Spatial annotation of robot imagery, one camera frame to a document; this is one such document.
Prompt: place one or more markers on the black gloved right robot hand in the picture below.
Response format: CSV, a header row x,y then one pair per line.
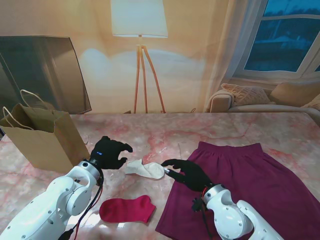
x,y
195,175

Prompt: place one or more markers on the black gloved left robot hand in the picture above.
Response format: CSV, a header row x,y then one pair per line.
x,y
107,155

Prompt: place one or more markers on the cream ankle sock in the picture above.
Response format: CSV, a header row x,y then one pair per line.
x,y
150,171

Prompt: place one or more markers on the kraft paper bag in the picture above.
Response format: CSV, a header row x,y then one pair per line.
x,y
42,150

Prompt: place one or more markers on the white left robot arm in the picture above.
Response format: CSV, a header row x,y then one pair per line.
x,y
60,200

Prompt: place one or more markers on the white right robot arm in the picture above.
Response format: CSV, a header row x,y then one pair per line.
x,y
225,212

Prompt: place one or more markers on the magenta shorts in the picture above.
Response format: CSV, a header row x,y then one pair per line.
x,y
250,190

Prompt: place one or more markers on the red ankle sock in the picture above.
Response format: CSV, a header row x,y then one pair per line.
x,y
125,208

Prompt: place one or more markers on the beige sofa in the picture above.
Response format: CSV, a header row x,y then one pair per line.
x,y
250,107

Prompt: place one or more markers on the cream knitted cushion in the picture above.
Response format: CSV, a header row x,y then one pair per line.
x,y
245,93

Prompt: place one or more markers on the dark grey flat screen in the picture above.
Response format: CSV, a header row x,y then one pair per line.
x,y
37,65

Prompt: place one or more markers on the plain tan cushion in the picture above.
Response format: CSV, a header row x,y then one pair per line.
x,y
292,93

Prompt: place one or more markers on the sheer white curtain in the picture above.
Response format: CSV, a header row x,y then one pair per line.
x,y
232,50

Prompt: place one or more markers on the white tripod floor lamp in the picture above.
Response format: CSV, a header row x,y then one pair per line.
x,y
138,20

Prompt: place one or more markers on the white framed window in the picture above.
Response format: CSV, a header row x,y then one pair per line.
x,y
282,42

